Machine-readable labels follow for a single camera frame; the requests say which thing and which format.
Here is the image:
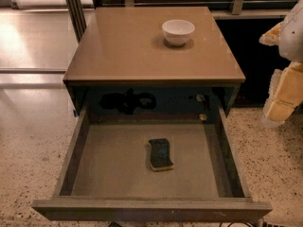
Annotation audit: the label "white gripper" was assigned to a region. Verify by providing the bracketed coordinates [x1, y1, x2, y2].
[258, 0, 303, 128]

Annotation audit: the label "dark green yellow sponge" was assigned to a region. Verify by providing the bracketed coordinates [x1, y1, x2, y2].
[148, 138, 174, 171]

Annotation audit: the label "brown cabinet with glossy top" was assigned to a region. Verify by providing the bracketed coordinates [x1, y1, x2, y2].
[63, 7, 245, 111]

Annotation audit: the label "open grey top drawer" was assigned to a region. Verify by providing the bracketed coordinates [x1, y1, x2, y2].
[32, 107, 272, 222]

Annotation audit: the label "white ceramic bowl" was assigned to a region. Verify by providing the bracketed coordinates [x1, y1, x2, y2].
[162, 20, 195, 46]

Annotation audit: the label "cables on floor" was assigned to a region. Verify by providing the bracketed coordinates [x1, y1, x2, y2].
[217, 218, 287, 227]

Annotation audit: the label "dark metal window frame post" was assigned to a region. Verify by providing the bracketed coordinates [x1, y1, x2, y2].
[65, 0, 86, 42]

